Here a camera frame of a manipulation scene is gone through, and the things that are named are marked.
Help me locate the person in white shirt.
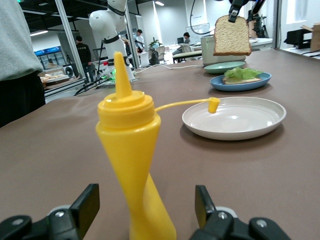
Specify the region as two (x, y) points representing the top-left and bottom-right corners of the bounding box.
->
(134, 29), (146, 54)

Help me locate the brown bread slice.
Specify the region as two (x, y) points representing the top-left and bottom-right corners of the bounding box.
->
(213, 15), (252, 57)
(221, 76), (263, 85)

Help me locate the green potted plant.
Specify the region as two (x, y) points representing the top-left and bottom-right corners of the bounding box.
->
(148, 37), (163, 49)

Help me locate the white wall whiteboard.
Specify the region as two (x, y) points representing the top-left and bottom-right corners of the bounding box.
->
(185, 22), (211, 39)

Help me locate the thin black base cable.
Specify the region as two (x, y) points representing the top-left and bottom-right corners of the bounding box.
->
(73, 74), (111, 97)

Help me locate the brown cardboard box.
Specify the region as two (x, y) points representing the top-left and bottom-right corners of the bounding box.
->
(299, 22), (320, 52)

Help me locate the seated person in grey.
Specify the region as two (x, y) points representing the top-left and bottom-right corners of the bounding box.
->
(171, 31), (192, 56)

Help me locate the black machine on bench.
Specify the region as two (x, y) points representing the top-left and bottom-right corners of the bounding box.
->
(285, 28), (313, 50)

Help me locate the yellow squeeze sauce bottle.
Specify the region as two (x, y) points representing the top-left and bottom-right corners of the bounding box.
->
(95, 51), (177, 240)

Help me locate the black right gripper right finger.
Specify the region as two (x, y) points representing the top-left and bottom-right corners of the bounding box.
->
(189, 184), (292, 240)

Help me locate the beige chrome toaster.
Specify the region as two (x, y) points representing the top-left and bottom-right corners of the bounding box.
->
(200, 35), (247, 64)

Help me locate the person in grey sweater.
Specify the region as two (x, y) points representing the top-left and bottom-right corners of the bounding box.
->
(0, 0), (46, 128)

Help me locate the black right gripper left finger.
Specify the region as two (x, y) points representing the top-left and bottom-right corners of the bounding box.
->
(0, 183), (100, 240)

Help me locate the blue round plate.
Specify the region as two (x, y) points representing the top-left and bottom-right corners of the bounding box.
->
(209, 72), (272, 92)

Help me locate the grey metal frame post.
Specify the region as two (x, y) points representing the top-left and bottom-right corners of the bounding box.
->
(54, 0), (85, 79)

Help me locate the person in black jacket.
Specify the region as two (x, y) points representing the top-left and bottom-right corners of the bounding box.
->
(75, 35), (93, 83)

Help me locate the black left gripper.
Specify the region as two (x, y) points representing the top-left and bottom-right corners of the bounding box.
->
(228, 0), (251, 23)

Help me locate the small yellow bottle cap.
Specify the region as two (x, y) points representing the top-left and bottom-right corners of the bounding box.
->
(154, 97), (221, 114)

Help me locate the beige round plate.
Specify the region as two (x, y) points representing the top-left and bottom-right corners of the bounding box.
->
(181, 96), (287, 141)

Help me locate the light wooden office desk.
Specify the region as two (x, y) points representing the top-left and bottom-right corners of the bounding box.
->
(171, 50), (203, 64)

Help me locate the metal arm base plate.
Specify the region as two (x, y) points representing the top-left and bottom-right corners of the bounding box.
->
(96, 74), (141, 89)

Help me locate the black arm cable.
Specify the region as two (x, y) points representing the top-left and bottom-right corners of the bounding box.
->
(189, 0), (216, 35)

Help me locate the white toaster power cord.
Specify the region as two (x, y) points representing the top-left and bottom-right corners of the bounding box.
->
(133, 63), (204, 74)

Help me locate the black office chair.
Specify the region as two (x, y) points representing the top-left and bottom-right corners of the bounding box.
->
(149, 48), (166, 66)

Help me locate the green lettuce leaf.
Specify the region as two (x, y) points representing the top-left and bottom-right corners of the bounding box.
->
(223, 66), (264, 79)

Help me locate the green round plate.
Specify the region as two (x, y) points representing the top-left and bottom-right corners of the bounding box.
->
(203, 61), (246, 75)

